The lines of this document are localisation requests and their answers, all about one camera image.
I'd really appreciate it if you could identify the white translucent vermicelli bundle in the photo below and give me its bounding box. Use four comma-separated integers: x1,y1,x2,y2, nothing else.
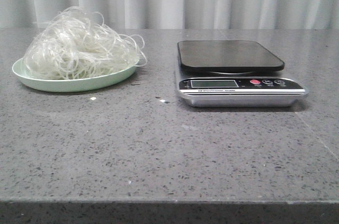
23,6,147,80

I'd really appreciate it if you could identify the silver black kitchen scale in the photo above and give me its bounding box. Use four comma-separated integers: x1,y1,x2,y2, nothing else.
175,40,308,107

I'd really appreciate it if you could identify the light green round plate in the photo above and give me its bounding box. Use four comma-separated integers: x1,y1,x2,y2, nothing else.
12,58,136,93

